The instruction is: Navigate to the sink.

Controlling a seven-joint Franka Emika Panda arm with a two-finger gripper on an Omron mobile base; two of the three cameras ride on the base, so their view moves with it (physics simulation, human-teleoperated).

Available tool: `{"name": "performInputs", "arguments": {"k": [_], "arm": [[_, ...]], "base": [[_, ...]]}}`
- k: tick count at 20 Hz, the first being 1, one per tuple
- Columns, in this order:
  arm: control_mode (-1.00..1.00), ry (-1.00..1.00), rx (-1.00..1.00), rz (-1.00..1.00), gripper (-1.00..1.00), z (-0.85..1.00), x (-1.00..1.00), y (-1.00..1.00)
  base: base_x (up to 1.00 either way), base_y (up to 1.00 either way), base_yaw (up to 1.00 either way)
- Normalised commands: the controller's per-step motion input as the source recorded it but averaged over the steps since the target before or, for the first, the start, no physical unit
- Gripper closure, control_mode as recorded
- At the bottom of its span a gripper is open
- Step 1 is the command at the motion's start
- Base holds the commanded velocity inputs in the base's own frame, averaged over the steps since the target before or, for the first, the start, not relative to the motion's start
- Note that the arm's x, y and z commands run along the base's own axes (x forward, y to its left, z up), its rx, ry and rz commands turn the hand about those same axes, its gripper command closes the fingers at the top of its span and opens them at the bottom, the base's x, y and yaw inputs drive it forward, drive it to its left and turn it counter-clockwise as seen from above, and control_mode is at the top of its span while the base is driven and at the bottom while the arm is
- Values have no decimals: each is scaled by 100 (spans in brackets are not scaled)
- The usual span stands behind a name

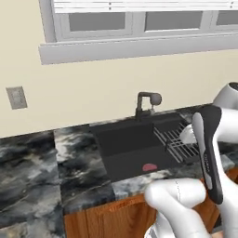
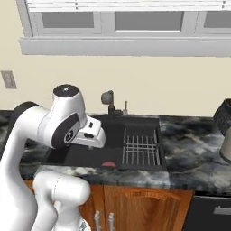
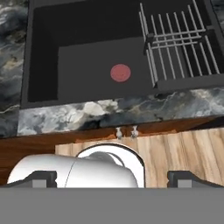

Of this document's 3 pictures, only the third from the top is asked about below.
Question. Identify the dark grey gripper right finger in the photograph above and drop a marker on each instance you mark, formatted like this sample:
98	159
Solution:
180	176

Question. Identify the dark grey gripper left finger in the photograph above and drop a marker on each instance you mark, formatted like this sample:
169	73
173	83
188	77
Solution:
43	176

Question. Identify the black kitchen sink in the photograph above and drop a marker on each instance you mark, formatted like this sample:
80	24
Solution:
87	67

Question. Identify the red round sink drain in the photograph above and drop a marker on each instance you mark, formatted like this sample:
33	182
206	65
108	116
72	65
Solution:
120	73

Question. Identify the brown wooden cupboard door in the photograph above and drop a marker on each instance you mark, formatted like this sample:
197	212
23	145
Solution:
29	151
180	126

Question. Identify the white round thing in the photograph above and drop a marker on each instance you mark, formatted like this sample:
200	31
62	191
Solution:
96	172

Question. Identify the small silver cupboard knob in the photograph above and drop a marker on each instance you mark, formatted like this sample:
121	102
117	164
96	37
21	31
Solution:
118	133
134	132

